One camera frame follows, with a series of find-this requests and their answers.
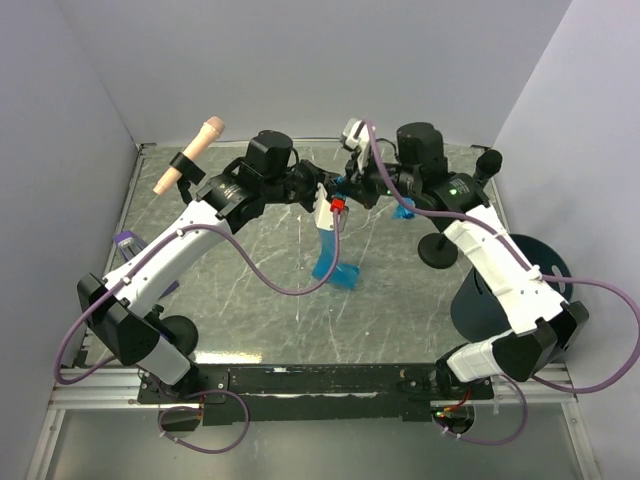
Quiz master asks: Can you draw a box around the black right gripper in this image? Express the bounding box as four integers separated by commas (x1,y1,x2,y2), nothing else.
338,143,421,210

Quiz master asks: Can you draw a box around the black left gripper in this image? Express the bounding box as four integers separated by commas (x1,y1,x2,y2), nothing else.
264,160,341,214

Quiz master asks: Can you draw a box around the blue detached trash bag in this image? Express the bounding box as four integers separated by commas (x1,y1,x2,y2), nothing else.
310,189,361,292

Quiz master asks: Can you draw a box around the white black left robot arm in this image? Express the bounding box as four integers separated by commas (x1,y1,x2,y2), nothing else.
78,130,337,402

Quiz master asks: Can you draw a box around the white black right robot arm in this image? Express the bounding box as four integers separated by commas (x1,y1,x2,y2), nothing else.
336,118,589,399

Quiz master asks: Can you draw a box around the dark blue trash bin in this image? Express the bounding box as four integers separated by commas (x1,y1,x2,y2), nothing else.
449,233,574,347

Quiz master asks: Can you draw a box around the beige microphone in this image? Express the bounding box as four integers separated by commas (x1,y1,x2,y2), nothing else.
153,117,225,195

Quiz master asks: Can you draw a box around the black right mic stand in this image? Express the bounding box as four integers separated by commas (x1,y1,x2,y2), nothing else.
417,233,458,270

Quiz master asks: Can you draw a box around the black microphone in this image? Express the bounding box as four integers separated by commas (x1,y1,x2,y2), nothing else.
473,149,503,189

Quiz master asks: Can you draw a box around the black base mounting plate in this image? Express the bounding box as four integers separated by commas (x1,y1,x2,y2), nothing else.
137,363,494,426

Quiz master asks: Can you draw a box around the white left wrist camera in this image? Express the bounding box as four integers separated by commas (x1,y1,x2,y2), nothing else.
313,183,349,233

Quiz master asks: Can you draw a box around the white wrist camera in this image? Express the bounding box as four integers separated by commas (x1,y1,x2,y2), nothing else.
313,183,349,233
340,118,371,176

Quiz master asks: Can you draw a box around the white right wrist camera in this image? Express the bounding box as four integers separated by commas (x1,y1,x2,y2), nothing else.
340,118,371,176

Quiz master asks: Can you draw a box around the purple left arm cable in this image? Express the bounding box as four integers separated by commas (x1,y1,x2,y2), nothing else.
52,212,344,454

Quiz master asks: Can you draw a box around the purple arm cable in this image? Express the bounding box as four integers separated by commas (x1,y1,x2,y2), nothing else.
52,212,344,454
362,118,640,446

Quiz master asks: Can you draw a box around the aluminium rail frame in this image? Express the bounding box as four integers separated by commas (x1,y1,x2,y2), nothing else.
47,362,579,411

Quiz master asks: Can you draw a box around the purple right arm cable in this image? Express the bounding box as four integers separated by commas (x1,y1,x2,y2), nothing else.
362,118,640,446

